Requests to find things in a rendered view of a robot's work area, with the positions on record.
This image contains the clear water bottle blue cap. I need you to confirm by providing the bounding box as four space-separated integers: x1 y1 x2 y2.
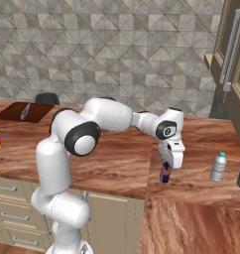
209 151 228 183

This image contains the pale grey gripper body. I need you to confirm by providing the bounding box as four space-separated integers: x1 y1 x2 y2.
158 139 186 171

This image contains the beige cupboard door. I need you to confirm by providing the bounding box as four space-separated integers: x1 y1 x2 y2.
81 191 146 254

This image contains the beige drawer front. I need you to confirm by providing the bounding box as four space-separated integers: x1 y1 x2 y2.
0 176 41 203
0 221 51 253
0 199 45 226

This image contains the grey sink tap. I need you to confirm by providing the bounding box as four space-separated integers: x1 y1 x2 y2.
20 102 33 121

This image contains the dark round stool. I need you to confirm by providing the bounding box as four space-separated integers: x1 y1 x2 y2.
34 91 61 106

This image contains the grey drawer handle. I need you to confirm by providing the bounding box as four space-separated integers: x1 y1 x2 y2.
0 210 31 222
11 235 40 247
0 185 19 193

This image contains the dark blue drink can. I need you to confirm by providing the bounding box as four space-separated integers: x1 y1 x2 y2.
159 161 173 185

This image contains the long grey cabinet handle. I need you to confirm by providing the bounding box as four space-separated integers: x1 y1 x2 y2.
218 9 240 85
222 12 240 93

